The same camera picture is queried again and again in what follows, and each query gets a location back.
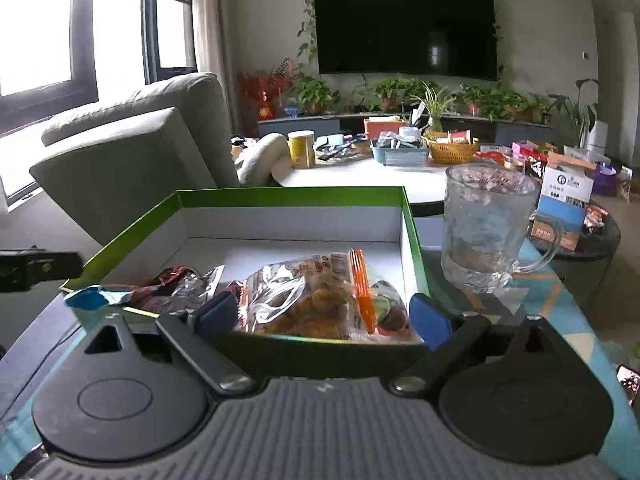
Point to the orange striped packet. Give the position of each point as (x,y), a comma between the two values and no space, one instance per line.
(361,290)

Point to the white bag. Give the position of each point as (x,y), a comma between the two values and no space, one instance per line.
(580,154)

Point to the green ivy vine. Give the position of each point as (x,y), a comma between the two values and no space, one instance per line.
(306,25)

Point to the pink box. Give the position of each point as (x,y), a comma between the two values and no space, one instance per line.
(535,150)

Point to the spider plant in vase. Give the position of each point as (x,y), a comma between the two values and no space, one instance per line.
(435,105)

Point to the clear glass mug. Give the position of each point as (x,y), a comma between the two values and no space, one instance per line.
(485,230)

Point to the grey television cabinet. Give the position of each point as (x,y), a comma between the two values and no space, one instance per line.
(325,125)

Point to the clear fried snack packet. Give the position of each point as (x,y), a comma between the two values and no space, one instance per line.
(310,305)

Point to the orange box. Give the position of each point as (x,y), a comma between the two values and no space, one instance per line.
(384,129)

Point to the white air purifier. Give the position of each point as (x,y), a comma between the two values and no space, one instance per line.
(598,137)

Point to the dark round side table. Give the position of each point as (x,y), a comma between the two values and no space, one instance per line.
(595,255)

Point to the red flower arrangement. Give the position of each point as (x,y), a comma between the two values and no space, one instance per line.
(267,90)

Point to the green potted plant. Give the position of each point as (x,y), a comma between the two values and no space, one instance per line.
(470,100)
(539,107)
(315,95)
(500,102)
(390,92)

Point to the lavender cloth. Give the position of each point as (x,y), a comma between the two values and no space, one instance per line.
(35,350)

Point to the yellow wicker basket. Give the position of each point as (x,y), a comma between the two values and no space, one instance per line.
(450,151)

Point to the smartphone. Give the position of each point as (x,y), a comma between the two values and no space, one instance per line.
(629,385)

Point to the blue snack packet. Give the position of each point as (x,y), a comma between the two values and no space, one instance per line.
(95,297)

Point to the black framed window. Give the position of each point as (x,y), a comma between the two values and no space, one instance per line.
(85,25)

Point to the black wall television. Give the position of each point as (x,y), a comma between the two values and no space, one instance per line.
(405,25)

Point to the white round coffee table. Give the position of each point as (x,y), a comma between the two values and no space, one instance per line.
(350,180)

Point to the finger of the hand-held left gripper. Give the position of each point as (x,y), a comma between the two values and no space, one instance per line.
(55,264)

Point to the yellow can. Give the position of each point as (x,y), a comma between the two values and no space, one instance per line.
(301,150)

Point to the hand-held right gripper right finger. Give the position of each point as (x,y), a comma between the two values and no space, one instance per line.
(430,320)

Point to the white pillow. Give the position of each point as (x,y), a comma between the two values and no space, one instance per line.
(260,160)

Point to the green cardboard box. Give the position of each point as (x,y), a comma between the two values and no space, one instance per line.
(300,220)

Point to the red wrapped snack bag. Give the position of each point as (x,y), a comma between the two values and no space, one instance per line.
(596,219)

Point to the teal plastic basket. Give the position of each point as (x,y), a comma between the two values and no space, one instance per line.
(400,154)

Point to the blue and white carton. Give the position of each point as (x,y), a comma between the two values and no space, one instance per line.
(565,200)

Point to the grey sofa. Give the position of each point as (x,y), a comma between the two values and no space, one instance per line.
(130,160)

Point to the tall leafy floor plant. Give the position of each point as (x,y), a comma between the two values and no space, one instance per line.
(580,110)

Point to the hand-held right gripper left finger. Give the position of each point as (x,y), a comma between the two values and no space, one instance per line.
(215,317)

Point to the purple bag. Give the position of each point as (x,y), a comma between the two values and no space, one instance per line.
(605,180)

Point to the sheer white curtain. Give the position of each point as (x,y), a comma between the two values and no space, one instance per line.
(212,35)

